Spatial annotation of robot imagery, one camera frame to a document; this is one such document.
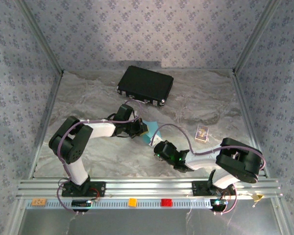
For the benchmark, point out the light blue paper sheet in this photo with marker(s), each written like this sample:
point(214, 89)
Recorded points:
point(152, 127)

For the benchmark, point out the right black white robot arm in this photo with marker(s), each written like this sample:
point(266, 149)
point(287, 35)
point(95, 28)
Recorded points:
point(237, 159)

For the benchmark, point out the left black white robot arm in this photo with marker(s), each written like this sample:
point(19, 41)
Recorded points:
point(76, 169)

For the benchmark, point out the playing card box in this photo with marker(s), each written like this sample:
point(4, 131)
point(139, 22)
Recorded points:
point(201, 133)

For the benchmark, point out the black hard case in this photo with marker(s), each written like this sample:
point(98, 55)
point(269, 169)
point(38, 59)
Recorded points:
point(145, 83)

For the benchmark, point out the flat red toy brick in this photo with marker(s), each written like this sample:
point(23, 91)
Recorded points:
point(167, 202)

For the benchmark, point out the yellow toy brick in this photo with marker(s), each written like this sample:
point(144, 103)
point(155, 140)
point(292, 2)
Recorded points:
point(132, 202)

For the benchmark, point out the right black controller board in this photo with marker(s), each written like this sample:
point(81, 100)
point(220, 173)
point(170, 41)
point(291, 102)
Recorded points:
point(218, 204)

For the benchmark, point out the black controller board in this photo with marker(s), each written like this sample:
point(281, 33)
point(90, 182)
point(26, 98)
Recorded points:
point(79, 203)
point(218, 204)

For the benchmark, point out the left black controller board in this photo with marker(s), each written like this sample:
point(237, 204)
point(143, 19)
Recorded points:
point(79, 203)

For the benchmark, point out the yellow tape tag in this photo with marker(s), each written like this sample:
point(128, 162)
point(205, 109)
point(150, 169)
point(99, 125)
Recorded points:
point(257, 197)

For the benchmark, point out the orange label tag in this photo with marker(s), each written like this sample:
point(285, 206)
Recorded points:
point(39, 202)

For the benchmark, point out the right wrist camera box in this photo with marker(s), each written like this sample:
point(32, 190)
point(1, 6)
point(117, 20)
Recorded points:
point(156, 140)

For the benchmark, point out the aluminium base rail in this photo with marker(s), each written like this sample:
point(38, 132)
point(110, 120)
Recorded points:
point(149, 188)

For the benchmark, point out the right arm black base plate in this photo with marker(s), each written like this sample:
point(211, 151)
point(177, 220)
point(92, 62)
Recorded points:
point(199, 188)

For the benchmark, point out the aluminium side rail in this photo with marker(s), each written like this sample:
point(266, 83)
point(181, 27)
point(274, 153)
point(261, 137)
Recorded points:
point(245, 105)
point(47, 122)

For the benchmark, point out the aluminium corner post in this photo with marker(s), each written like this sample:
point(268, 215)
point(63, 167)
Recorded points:
point(54, 60)
point(241, 60)

